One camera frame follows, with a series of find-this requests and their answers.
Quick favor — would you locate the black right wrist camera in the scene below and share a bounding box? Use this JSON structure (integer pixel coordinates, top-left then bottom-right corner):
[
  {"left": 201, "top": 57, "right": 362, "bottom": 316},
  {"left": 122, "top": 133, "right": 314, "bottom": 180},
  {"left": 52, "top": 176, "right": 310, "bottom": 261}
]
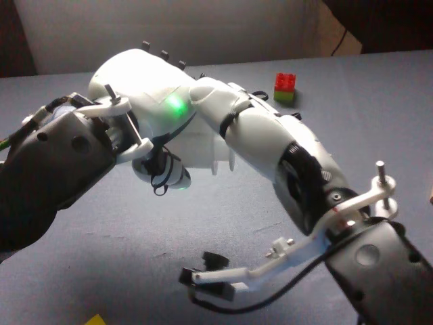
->
[{"left": 178, "top": 252, "right": 237, "bottom": 302}]

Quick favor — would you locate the large translucent plastic syringe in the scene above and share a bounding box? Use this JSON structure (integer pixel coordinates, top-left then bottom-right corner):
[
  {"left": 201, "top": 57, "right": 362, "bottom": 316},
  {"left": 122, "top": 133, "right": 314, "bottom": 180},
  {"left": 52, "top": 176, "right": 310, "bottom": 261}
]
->
[{"left": 49, "top": 103, "right": 237, "bottom": 176}]

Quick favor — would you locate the red and green building block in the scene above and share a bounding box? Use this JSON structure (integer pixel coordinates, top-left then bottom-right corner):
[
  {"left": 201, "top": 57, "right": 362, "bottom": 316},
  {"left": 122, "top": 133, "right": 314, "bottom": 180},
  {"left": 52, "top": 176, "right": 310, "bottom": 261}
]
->
[{"left": 273, "top": 72, "right": 298, "bottom": 105}]

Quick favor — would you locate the white backdrop board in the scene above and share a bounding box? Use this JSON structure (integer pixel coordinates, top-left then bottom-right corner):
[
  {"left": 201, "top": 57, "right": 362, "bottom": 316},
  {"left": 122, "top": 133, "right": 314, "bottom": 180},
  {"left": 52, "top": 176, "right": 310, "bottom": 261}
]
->
[{"left": 13, "top": 0, "right": 321, "bottom": 74}]

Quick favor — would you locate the yellow block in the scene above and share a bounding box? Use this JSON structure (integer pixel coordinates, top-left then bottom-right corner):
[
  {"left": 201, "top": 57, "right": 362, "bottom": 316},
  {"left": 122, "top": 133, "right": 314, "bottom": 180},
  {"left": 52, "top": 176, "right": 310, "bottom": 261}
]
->
[{"left": 83, "top": 313, "right": 108, "bottom": 325}]

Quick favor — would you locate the beige cardboard sheet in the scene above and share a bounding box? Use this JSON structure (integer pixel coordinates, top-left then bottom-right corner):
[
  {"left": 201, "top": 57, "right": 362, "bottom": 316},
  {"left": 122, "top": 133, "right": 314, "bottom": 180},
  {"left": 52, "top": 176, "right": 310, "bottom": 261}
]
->
[{"left": 304, "top": 0, "right": 363, "bottom": 58}]

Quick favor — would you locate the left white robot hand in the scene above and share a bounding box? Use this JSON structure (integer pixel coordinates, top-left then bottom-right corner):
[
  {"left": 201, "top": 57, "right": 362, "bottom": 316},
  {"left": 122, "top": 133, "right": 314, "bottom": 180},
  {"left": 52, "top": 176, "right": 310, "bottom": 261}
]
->
[{"left": 87, "top": 40, "right": 200, "bottom": 197}]

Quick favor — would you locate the thin black cable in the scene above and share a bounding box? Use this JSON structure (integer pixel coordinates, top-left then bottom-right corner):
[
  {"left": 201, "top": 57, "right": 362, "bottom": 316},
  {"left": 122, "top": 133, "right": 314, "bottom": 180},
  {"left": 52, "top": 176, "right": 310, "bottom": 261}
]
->
[{"left": 331, "top": 28, "right": 348, "bottom": 57}]

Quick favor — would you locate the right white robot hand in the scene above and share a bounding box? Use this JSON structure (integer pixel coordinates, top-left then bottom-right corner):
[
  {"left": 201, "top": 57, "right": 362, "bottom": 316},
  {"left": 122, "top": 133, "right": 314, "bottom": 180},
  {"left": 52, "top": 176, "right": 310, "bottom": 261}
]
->
[{"left": 188, "top": 76, "right": 360, "bottom": 238}]

